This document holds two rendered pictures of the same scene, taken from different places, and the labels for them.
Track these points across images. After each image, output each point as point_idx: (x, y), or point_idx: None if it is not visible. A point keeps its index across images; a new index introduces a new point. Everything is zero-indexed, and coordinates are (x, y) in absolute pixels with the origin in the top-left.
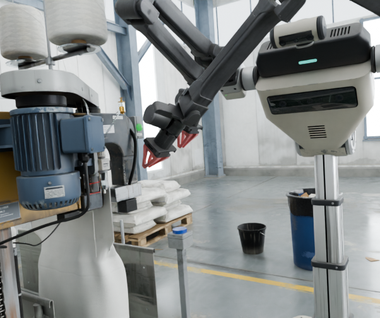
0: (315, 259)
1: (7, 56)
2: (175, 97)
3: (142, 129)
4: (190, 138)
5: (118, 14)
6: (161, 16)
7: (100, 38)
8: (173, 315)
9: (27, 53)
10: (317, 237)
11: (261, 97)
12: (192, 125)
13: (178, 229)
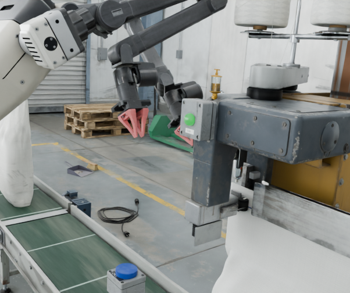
0: None
1: None
2: (157, 72)
3: (181, 120)
4: (128, 124)
5: (224, 8)
6: (184, 1)
7: (240, 25)
8: None
9: (324, 27)
10: None
11: (50, 69)
12: (164, 100)
13: (130, 265)
